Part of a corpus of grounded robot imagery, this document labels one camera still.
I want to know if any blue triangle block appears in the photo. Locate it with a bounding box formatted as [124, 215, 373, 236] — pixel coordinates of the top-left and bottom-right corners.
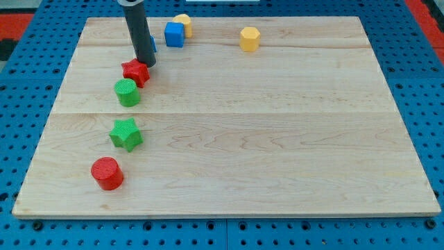
[150, 35, 157, 53]

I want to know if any blue cube block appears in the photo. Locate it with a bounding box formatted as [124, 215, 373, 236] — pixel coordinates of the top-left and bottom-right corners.
[164, 22, 185, 48]

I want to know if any light wooden board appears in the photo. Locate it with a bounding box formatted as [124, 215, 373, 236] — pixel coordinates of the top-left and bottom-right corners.
[12, 17, 441, 219]

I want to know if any yellow hexagon block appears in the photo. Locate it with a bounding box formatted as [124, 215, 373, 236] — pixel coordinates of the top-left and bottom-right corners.
[239, 26, 261, 52]

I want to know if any green star block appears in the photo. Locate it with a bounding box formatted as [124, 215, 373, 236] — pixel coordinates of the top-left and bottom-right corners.
[109, 117, 144, 152]

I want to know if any green cylinder block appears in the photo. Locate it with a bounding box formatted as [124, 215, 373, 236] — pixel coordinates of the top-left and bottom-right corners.
[114, 78, 140, 107]

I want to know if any red star block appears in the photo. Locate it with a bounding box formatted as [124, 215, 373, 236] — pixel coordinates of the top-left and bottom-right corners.
[121, 58, 151, 88]

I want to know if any yellow rounded block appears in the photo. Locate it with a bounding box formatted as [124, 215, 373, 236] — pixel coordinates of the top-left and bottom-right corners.
[172, 14, 193, 38]

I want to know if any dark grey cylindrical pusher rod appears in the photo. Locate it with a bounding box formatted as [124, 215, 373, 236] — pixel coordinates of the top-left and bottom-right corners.
[117, 0, 157, 67]

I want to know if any red cylinder block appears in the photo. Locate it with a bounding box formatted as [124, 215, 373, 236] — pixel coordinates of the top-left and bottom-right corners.
[90, 157, 124, 191]

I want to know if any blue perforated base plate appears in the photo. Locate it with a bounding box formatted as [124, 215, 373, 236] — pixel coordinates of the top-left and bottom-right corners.
[1, 1, 443, 249]

